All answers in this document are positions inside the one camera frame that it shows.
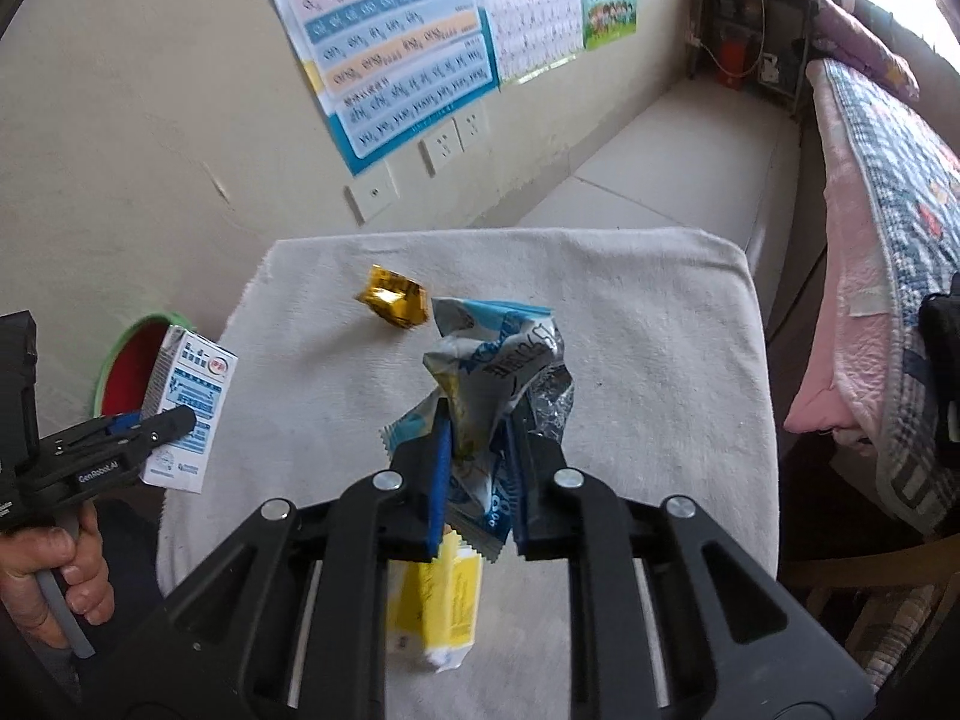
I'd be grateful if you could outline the pink pillow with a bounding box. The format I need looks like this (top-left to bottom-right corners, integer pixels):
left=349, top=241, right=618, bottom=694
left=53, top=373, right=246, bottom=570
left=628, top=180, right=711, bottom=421
left=814, top=0, right=920, bottom=102

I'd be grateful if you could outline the wooden chair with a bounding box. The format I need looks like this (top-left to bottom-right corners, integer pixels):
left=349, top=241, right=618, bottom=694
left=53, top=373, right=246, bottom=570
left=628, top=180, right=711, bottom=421
left=780, top=525, right=960, bottom=691

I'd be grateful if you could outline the white wall socket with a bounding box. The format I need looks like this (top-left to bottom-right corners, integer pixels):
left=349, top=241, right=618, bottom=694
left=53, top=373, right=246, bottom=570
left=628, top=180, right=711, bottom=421
left=454, top=101, right=492, bottom=152
left=345, top=161, right=400, bottom=224
left=418, top=120, right=463, bottom=177

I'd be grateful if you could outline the grey cable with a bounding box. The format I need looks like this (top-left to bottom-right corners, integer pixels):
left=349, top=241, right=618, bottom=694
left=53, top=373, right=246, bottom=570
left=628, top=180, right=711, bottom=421
left=34, top=570, right=96, bottom=661

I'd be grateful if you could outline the red bin with green rim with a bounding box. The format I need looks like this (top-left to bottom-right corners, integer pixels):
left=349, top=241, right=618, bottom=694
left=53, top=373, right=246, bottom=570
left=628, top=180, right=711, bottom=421
left=91, top=313, right=188, bottom=421

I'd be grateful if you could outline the white chart wall poster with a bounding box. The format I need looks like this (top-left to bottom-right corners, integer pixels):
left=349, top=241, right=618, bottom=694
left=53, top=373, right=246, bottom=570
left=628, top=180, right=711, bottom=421
left=469, top=0, right=587, bottom=87

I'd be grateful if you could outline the blue-bordered wall poster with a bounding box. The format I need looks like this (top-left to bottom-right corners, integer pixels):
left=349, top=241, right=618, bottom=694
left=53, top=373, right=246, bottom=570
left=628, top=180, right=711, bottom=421
left=251, top=0, right=502, bottom=177

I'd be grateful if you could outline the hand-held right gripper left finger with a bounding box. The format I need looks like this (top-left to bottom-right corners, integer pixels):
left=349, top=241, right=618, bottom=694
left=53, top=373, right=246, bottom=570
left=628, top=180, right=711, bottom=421
left=142, top=397, right=457, bottom=720

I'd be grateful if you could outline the yellow box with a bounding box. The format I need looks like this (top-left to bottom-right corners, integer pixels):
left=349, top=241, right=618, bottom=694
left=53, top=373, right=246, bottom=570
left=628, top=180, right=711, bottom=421
left=386, top=532, right=485, bottom=672

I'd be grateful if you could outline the pink blanket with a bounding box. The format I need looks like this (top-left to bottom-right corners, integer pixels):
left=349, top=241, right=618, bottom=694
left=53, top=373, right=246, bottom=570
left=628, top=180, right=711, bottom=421
left=784, top=82, right=905, bottom=445

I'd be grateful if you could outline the blue and white wrapper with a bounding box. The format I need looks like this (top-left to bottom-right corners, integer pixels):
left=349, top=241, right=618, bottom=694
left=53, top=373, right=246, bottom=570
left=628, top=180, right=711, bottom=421
left=379, top=298, right=577, bottom=563

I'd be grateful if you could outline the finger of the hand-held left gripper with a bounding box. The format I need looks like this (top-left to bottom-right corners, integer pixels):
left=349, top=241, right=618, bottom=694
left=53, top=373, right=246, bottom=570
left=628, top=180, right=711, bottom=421
left=91, top=410, right=146, bottom=438
left=112, top=406, right=198, bottom=467

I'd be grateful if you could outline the patchwork quilt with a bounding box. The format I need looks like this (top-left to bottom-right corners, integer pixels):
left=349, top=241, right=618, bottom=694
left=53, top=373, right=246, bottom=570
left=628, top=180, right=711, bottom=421
left=806, top=60, right=960, bottom=535

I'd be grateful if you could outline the gold foil wrapper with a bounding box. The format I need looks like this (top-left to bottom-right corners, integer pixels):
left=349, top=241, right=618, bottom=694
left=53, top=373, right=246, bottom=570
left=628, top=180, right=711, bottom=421
left=354, top=264, right=432, bottom=329

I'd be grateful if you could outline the dark shelf rack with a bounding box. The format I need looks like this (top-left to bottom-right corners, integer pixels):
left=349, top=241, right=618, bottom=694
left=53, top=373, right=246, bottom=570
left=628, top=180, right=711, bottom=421
left=684, top=0, right=820, bottom=117

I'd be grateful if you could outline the white and blue milk carton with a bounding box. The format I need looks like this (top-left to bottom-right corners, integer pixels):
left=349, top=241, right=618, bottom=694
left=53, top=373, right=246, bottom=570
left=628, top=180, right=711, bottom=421
left=139, top=325, right=239, bottom=496

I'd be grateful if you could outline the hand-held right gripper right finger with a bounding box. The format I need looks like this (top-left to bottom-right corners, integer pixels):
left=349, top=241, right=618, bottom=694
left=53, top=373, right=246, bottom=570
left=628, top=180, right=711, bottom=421
left=504, top=412, right=875, bottom=720

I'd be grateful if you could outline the person's left hand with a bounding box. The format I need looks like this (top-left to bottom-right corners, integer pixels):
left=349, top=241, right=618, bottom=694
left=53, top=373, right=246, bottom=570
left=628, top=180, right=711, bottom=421
left=0, top=499, right=116, bottom=650

